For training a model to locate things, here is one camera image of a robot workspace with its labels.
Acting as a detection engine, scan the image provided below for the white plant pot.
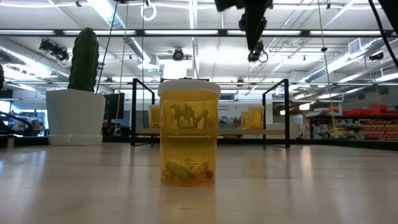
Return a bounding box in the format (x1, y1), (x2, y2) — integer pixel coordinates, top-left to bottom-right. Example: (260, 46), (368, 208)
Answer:
(45, 88), (107, 146)

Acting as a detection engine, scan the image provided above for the wooden shelf black metal frame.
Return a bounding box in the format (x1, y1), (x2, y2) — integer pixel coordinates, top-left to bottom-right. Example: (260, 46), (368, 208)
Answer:
(131, 77), (291, 149)

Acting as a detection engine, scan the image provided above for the yellow hanging cable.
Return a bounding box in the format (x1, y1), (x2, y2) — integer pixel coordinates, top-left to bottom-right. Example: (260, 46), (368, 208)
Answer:
(316, 0), (343, 139)

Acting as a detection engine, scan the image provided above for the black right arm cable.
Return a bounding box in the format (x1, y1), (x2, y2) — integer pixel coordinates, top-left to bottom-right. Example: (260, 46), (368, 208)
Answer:
(368, 0), (398, 68)

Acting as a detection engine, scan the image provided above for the black round overhead camera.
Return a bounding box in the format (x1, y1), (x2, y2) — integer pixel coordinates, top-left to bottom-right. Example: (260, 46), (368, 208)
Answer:
(172, 47), (186, 62)

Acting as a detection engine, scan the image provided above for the storage rack with bins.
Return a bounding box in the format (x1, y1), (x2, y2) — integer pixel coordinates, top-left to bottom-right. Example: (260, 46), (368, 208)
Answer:
(306, 104), (398, 141)

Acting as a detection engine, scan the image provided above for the black overhead rig beam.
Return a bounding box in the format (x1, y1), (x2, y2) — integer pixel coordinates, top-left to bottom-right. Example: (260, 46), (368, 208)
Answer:
(0, 28), (398, 39)

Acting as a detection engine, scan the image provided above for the black background monitor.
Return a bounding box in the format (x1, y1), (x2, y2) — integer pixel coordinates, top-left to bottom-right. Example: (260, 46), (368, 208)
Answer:
(103, 92), (126, 129)

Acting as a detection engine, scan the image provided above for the green cactus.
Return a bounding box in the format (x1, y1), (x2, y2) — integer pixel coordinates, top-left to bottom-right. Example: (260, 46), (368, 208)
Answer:
(67, 27), (100, 93)

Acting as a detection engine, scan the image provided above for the white hanging cable ring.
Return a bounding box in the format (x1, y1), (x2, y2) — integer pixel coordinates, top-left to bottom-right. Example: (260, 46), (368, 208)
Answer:
(140, 0), (157, 22)

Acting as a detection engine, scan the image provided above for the silver ventilation duct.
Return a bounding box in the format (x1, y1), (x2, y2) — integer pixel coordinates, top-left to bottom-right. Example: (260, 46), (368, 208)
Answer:
(303, 57), (355, 84)

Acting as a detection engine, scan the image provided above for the black ceiling camera cluster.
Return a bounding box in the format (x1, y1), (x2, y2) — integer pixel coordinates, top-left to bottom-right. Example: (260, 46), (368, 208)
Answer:
(39, 39), (71, 62)

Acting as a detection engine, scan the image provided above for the black camera with cable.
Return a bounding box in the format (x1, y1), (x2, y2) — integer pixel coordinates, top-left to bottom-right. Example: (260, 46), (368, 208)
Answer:
(247, 40), (269, 63)

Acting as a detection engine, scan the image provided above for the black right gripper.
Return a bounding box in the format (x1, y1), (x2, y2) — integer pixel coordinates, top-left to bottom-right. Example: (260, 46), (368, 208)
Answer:
(214, 0), (274, 52)

